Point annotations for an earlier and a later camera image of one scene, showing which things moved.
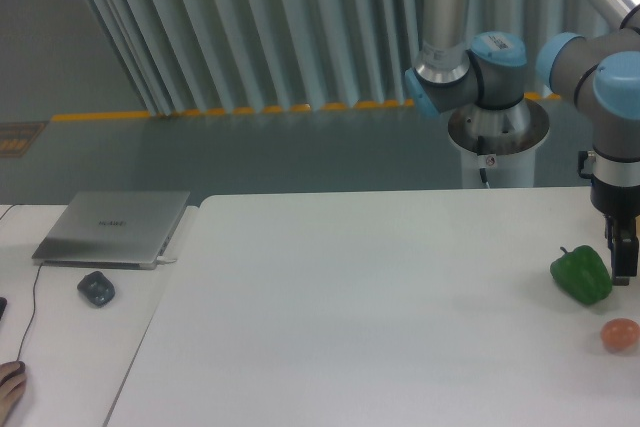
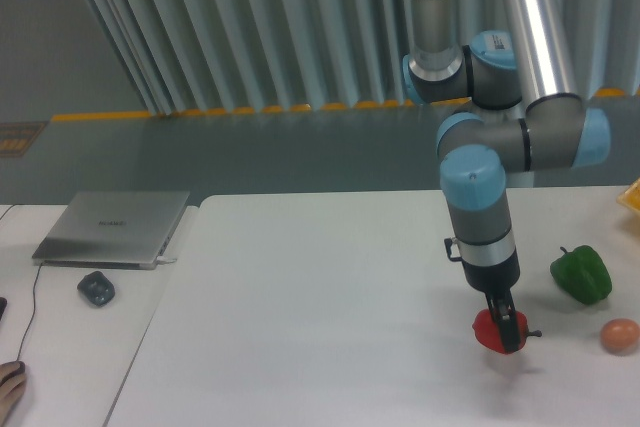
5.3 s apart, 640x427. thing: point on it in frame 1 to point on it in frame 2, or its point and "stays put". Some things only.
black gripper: [615, 191] to [493, 278]
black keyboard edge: [3, 304] stays put
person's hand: [12, 391] stays put
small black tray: [97, 288] stays put
